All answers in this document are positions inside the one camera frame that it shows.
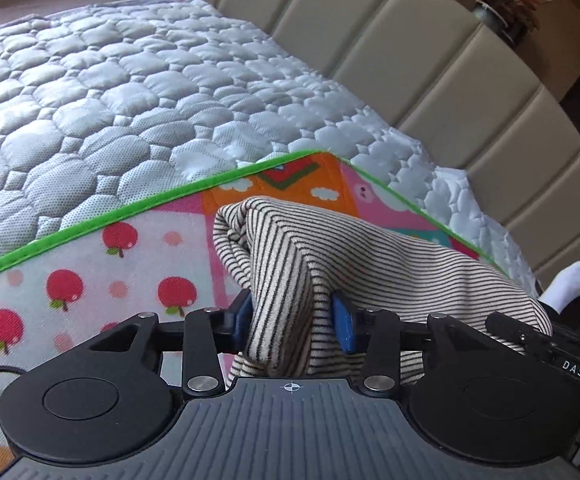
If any beige striped knit garment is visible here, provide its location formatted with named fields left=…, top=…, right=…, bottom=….
left=213, top=196, right=552, bottom=379

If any white sock foot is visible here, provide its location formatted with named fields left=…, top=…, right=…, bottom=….
left=538, top=261, right=580, bottom=314

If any colourful cartoon play mat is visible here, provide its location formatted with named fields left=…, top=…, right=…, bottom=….
left=0, top=148, right=509, bottom=470

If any grey quilted mattress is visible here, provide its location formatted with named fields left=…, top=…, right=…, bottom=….
left=0, top=0, right=534, bottom=289

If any beige padded headboard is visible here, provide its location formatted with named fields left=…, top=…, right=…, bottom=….
left=204, top=0, right=580, bottom=282

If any potted red leaf plant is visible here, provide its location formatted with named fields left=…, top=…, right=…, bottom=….
left=473, top=0, right=550, bottom=49

